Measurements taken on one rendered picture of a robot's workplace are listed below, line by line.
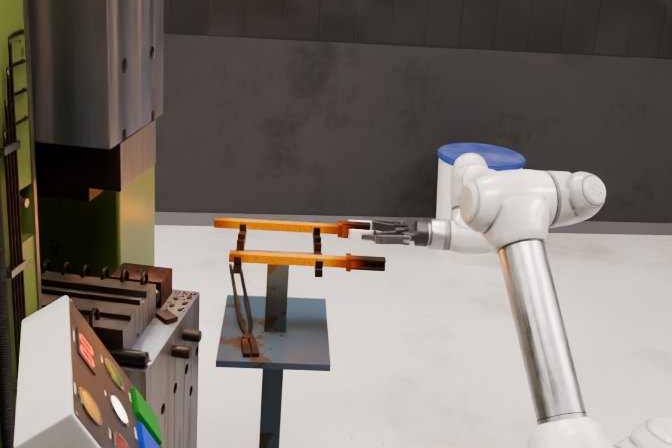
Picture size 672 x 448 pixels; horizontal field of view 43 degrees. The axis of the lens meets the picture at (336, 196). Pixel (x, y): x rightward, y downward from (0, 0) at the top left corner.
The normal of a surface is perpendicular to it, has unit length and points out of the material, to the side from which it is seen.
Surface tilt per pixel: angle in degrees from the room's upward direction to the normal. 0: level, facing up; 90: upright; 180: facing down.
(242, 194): 90
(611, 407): 0
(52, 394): 30
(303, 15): 90
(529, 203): 54
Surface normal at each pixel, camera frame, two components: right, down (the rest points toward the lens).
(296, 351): 0.07, -0.95
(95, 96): -0.13, 0.31
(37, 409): -0.42, -0.80
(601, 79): 0.12, 0.33
